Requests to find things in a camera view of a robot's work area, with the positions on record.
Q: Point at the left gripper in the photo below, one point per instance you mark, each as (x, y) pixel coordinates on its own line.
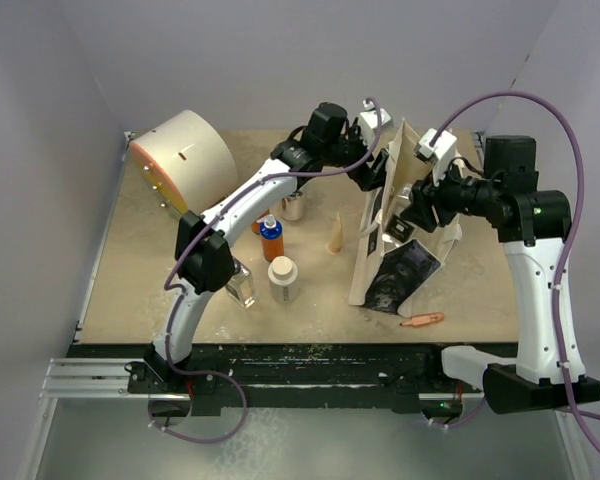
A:
(367, 178)

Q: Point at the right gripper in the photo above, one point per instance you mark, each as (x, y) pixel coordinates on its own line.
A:
(428, 192)

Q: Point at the canvas tote bag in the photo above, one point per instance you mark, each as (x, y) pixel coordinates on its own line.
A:
(395, 258)

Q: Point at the white bottle wooden cap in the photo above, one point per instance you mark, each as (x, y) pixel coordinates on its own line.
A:
(283, 279)

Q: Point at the clear square bottle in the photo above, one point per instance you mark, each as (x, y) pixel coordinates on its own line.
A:
(396, 228)
(241, 285)

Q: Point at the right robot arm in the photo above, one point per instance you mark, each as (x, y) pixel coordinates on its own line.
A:
(533, 227)

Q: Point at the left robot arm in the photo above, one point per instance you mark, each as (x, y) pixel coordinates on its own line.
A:
(329, 144)

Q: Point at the wooden cone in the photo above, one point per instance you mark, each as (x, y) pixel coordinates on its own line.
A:
(336, 238)

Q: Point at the silver metallic bottle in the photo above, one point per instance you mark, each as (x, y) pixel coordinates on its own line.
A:
(293, 206)

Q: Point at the orange highlighter pen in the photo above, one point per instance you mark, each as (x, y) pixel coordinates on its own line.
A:
(422, 320)

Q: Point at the bright blue orange pump bottle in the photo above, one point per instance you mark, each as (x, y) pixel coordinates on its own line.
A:
(271, 233)

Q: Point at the clear square bottle front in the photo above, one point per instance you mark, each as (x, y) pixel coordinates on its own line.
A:
(241, 285)

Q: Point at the white cylindrical box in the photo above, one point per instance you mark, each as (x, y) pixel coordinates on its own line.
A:
(186, 162)

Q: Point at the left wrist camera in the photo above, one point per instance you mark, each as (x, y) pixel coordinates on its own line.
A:
(372, 120)

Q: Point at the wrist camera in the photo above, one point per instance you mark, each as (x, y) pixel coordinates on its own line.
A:
(372, 120)
(437, 149)

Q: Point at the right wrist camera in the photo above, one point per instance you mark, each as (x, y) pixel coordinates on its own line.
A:
(437, 149)

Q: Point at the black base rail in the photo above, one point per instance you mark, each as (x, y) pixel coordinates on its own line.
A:
(389, 376)

